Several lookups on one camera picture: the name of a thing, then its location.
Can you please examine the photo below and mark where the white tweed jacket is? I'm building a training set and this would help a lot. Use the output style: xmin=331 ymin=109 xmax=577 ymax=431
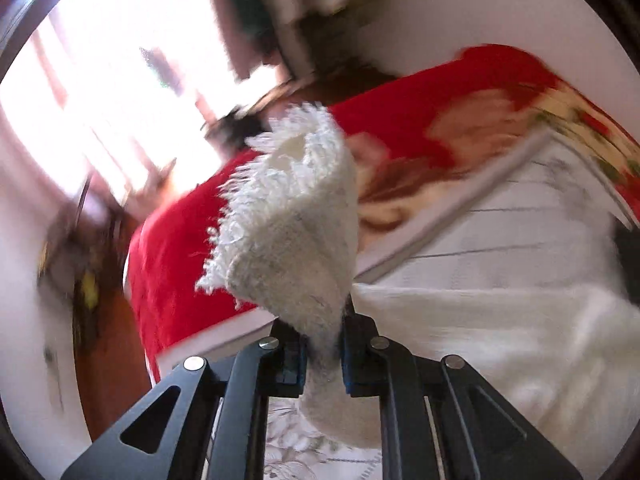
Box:
xmin=194 ymin=102 xmax=640 ymax=480

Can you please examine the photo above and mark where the clothes rack with clothes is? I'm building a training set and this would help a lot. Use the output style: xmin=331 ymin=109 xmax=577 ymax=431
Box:
xmin=199 ymin=0 xmax=396 ymax=82

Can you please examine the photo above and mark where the black folded garment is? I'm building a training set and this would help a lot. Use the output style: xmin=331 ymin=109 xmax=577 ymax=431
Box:
xmin=613 ymin=220 xmax=640 ymax=307

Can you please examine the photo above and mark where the red floral blanket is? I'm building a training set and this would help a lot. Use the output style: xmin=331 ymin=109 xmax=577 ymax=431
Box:
xmin=127 ymin=44 xmax=639 ymax=377

